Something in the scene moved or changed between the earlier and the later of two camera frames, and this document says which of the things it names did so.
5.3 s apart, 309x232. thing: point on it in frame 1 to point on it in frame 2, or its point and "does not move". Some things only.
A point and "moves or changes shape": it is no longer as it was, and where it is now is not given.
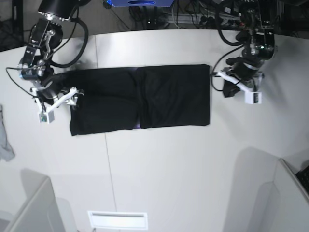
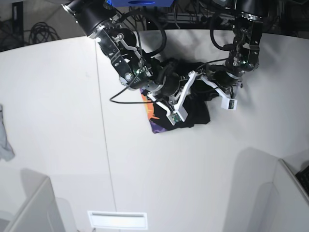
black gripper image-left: x=52 y=84 to x=166 y=79
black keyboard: x=302 y=176 does not move
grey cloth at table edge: x=7 y=153 does not move
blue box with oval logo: x=121 y=3 does not move
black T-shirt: x=114 y=98 moves or changes shape
